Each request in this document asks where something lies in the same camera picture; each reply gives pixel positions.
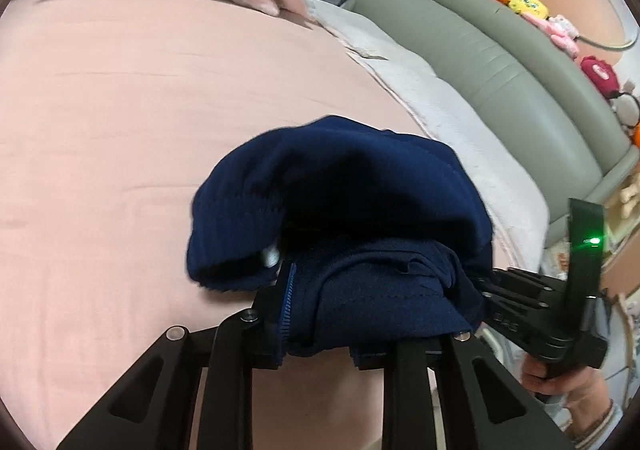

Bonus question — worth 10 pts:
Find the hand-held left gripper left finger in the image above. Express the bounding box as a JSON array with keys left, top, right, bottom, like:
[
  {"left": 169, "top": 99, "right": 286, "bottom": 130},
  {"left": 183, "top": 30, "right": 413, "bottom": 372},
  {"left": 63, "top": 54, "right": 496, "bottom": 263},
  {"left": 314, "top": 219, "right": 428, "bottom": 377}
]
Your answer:
[{"left": 56, "top": 260, "right": 300, "bottom": 450}]

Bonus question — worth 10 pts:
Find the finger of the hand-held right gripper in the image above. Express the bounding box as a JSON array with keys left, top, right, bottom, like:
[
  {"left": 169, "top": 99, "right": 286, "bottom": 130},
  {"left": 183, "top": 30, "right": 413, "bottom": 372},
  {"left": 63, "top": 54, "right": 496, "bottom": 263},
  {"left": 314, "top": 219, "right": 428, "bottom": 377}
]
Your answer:
[
  {"left": 466, "top": 267, "right": 571, "bottom": 304},
  {"left": 478, "top": 297, "right": 564, "bottom": 359}
]

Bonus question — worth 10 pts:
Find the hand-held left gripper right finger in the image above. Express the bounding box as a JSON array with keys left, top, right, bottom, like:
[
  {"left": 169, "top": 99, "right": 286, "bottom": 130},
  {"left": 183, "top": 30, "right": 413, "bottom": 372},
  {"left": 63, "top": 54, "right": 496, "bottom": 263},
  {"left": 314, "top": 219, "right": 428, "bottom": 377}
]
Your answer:
[{"left": 384, "top": 333, "right": 576, "bottom": 450}]

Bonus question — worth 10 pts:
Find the person's right forearm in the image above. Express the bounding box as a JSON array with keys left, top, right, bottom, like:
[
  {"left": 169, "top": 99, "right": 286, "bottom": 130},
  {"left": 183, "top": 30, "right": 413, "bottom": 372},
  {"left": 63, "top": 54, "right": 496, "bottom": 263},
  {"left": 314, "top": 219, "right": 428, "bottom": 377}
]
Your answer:
[{"left": 565, "top": 395, "right": 626, "bottom": 450}]

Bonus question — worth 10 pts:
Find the person's right hand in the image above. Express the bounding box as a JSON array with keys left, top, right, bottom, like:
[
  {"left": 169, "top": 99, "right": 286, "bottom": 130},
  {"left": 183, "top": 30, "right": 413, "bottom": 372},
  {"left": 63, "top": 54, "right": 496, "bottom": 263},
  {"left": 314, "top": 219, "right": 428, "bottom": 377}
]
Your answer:
[{"left": 521, "top": 360, "right": 609, "bottom": 407}]

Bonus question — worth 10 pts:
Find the black white mouse plush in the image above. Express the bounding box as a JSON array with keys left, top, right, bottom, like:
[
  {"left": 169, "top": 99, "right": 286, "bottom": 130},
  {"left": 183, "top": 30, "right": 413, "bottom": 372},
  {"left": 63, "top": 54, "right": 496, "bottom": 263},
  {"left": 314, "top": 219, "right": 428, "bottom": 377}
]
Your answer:
[{"left": 609, "top": 80, "right": 640, "bottom": 132}]

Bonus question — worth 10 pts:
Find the red plush toy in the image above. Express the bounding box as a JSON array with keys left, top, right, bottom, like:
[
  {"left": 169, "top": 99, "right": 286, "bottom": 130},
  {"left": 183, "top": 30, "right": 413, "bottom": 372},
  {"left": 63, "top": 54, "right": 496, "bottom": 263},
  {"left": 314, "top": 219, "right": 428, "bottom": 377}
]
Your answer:
[{"left": 580, "top": 55, "right": 621, "bottom": 96}]

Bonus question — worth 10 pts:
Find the pink plush toy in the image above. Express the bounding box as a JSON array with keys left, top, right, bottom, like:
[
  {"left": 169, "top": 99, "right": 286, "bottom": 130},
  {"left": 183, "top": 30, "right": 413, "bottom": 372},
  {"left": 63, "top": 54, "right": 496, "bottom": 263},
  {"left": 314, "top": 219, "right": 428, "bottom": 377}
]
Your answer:
[{"left": 522, "top": 13, "right": 581, "bottom": 54}]

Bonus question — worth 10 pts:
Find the pink bed sheet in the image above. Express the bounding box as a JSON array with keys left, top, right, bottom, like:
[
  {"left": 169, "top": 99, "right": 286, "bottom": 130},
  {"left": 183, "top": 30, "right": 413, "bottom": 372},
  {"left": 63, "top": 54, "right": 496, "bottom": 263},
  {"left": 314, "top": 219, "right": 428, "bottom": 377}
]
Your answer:
[{"left": 0, "top": 0, "right": 501, "bottom": 450}]

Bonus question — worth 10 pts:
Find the grey padded headboard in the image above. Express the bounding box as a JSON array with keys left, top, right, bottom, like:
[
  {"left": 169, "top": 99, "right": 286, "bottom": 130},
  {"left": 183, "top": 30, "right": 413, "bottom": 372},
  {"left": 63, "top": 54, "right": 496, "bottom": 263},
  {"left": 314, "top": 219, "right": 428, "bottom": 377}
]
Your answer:
[{"left": 345, "top": 0, "right": 633, "bottom": 226}]

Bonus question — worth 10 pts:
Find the yellow sponge plush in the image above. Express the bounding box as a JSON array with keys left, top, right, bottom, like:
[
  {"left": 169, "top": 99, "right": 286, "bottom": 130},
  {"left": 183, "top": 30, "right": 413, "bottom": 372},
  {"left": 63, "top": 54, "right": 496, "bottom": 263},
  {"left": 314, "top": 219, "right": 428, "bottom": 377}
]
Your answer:
[{"left": 507, "top": 0, "right": 549, "bottom": 20}]

